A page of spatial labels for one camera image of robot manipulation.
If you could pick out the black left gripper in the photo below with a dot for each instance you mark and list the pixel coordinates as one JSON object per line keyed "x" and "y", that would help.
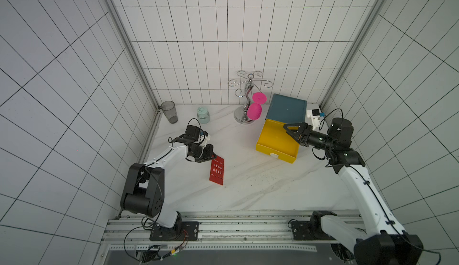
{"x": 209, "y": 154}

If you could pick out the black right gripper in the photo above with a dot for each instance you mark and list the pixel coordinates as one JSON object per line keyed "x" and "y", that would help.
{"x": 305, "y": 134}

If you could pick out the red postcard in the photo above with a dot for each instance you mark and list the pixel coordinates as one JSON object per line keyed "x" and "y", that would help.
{"x": 217, "y": 171}

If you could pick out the yellow top drawer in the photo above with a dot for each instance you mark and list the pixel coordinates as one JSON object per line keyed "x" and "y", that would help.
{"x": 274, "y": 139}

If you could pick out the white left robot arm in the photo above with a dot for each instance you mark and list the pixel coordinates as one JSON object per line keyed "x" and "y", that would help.
{"x": 144, "y": 189}

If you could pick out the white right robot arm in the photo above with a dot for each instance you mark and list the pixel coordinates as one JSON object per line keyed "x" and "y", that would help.
{"x": 384, "y": 240}

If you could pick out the teal drawer cabinet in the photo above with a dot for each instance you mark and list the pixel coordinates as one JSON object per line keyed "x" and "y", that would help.
{"x": 287, "y": 110}

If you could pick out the mint green jar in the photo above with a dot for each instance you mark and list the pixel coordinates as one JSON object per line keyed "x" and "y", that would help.
{"x": 203, "y": 115}

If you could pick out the pink silicone goblet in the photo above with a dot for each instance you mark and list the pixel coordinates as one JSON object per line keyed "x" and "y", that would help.
{"x": 255, "y": 109}

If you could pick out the chrome cup holder stand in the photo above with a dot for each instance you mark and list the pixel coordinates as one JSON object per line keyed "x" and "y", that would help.
{"x": 249, "y": 84}

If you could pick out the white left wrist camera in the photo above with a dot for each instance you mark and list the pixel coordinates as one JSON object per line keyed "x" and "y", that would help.
{"x": 204, "y": 138}

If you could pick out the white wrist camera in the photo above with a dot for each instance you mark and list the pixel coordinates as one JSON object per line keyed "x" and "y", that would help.
{"x": 204, "y": 138}
{"x": 317, "y": 118}

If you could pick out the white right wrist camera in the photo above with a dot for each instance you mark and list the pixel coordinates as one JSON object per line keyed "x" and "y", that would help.
{"x": 317, "y": 118}

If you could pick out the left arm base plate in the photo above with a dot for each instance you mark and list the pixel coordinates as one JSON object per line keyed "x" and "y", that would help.
{"x": 182, "y": 231}

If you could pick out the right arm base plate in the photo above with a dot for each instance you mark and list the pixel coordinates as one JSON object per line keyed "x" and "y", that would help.
{"x": 308, "y": 231}

